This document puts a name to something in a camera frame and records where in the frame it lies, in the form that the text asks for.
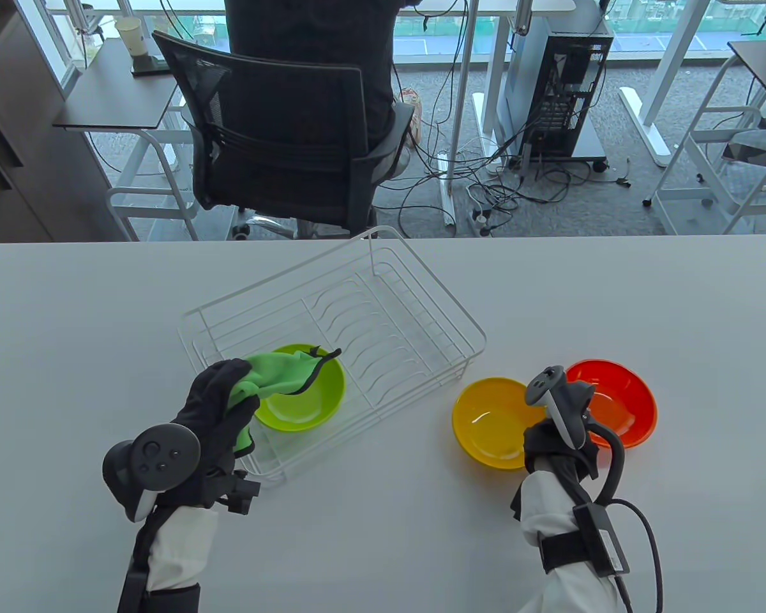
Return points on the white paper cup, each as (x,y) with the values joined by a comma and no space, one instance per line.
(131,38)

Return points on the white standing desk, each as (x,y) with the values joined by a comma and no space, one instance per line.
(496,70)
(673,57)

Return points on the person's left hand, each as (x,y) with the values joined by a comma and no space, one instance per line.
(210,396)

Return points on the red plastic bowl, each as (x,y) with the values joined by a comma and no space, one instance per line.
(625,408)

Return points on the yellow plastic bowl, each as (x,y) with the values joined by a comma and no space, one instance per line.
(485,428)

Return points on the person's left forearm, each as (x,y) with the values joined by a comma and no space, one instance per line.
(179,543)

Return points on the dark top side table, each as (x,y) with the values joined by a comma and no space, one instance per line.
(115,96)

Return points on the dark flat pad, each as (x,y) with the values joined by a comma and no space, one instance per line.
(153,66)

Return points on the black mesh office chair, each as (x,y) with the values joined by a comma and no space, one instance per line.
(281,115)

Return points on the green plastic bowl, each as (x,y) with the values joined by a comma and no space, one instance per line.
(300,412)

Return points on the green hand towel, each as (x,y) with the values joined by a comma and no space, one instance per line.
(274,373)

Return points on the white power strip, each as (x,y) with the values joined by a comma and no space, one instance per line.
(480,220)

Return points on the person's right forearm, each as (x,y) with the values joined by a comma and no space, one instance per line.
(542,511)

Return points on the white metal cart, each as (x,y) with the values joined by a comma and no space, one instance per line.
(676,217)

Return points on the gray wheeled computer stand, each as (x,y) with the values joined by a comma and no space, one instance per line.
(590,143)

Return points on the black computer tower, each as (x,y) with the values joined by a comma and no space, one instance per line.
(568,96)

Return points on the black tracking controller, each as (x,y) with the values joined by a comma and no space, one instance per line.
(546,383)
(159,453)

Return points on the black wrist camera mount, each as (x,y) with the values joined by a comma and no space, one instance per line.
(239,491)

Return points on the dark wooden cabinet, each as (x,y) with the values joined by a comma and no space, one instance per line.
(13,159)

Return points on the person's right hand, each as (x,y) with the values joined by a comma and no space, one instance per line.
(549,450)

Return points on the black battery pack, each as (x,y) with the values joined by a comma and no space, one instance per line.
(131,587)
(603,539)

